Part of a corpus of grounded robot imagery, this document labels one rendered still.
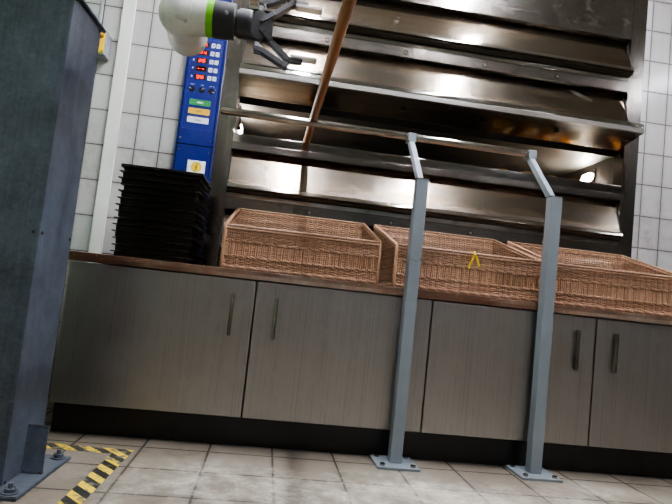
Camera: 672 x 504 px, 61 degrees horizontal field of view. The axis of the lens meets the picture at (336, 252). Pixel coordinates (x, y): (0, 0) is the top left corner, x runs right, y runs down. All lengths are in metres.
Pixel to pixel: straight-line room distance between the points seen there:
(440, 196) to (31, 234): 1.70
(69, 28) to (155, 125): 1.03
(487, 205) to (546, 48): 0.80
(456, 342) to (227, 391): 0.79
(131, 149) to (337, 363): 1.28
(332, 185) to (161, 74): 0.87
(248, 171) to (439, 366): 1.16
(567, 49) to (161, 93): 1.87
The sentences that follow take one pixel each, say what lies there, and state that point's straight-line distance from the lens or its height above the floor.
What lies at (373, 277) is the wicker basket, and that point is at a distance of 2.00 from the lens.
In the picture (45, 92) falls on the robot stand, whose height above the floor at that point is 0.94.
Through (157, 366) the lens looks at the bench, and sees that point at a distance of 1.96.
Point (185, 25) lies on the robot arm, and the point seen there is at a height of 1.16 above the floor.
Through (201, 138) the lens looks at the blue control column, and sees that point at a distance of 2.52.
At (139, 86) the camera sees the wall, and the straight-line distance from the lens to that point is 2.66.
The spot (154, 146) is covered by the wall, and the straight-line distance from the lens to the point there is 2.57.
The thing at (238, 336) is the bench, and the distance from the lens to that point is 1.92.
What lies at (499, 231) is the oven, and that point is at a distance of 2.68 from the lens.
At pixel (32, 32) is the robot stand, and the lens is 1.66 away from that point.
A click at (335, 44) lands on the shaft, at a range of 1.57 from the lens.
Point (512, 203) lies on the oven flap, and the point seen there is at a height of 1.03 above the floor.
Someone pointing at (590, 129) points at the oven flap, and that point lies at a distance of 2.83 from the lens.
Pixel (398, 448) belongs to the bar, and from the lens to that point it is 1.97.
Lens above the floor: 0.52
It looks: 5 degrees up
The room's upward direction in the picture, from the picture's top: 6 degrees clockwise
